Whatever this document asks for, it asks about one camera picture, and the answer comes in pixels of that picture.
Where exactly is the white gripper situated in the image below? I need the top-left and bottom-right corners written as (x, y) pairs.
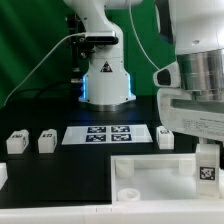
top-left (157, 88), bottom-right (224, 142)

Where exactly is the white square tabletop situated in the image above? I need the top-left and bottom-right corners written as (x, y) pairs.
top-left (111, 154), bottom-right (224, 203)

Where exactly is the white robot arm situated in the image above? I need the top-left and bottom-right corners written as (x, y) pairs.
top-left (63, 0), bottom-right (224, 141)

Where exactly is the white sheet with markers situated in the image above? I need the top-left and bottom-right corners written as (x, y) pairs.
top-left (62, 124), bottom-right (152, 145)

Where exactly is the white front fence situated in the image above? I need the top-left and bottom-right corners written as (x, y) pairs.
top-left (0, 200), bottom-right (224, 224)

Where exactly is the white left fence block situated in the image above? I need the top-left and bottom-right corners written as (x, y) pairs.
top-left (0, 163), bottom-right (8, 190)

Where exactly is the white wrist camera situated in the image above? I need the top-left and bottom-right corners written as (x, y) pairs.
top-left (153, 62), bottom-right (181, 88)

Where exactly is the white cable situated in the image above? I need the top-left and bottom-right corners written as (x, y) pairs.
top-left (3, 0), bottom-right (161, 107)

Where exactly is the black camera on base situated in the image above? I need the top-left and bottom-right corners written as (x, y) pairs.
top-left (85, 31), bottom-right (119, 45)

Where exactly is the black camera stand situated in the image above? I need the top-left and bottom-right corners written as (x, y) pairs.
top-left (66, 14), bottom-right (84, 100)

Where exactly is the black cable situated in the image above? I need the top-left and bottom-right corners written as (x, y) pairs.
top-left (6, 83), bottom-right (83, 104)

